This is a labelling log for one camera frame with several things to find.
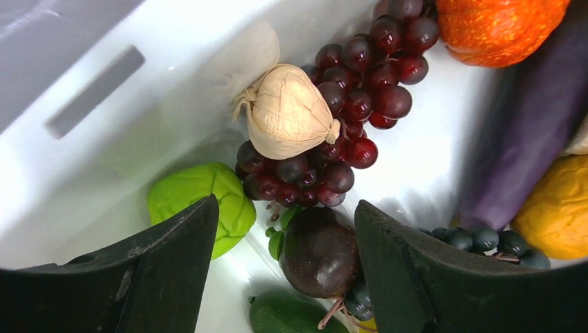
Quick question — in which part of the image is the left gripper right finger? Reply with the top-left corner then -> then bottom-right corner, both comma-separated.
354,200 -> 587,332

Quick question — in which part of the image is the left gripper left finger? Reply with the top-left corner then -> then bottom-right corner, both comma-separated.
1,196 -> 219,332

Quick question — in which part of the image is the orange fruit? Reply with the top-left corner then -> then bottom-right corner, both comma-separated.
510,155 -> 587,259

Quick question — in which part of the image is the black grape bunch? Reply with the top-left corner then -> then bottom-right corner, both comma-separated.
343,227 -> 551,322

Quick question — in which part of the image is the dark plum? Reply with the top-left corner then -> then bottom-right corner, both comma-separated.
265,207 -> 361,299

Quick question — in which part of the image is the green cabbage toy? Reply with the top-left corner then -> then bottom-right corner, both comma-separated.
146,162 -> 257,261

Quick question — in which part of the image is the green avocado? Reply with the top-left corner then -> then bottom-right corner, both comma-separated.
248,291 -> 349,333

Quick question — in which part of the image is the garlic bulb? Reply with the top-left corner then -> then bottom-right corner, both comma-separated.
232,64 -> 341,160

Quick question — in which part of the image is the dark red grape bunch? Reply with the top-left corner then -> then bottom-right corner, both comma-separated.
236,1 -> 440,207

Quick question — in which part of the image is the purple eggplant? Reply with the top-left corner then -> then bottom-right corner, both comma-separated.
456,1 -> 587,230

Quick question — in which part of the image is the orange persimmon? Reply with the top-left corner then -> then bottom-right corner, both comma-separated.
435,0 -> 570,68

